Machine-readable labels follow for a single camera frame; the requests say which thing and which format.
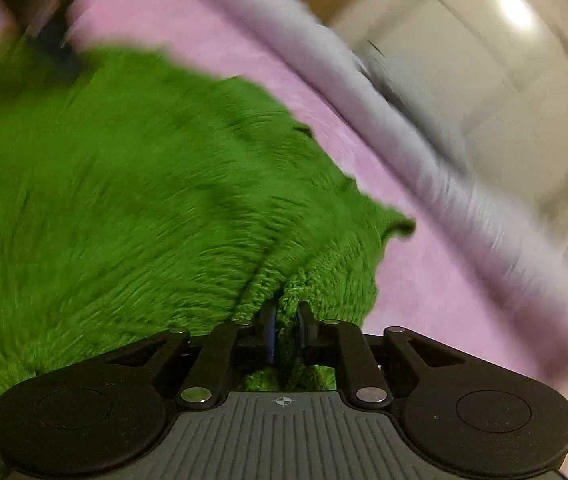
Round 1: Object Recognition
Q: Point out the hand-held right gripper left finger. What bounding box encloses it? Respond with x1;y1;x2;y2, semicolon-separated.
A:
98;302;279;409

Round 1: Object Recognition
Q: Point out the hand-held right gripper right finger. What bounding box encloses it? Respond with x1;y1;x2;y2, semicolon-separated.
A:
296;301;471;407

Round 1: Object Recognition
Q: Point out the green knit sweater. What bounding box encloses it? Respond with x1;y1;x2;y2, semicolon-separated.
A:
0;47;418;477

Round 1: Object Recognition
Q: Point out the pink floral bed blanket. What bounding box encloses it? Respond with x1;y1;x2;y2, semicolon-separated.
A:
0;0;568;387

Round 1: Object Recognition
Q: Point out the lavender striped comforter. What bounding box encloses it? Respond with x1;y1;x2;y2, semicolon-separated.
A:
184;0;568;342

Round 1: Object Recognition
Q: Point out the cream panelled wardrobe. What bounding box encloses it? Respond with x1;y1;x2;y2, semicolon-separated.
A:
328;0;568;242

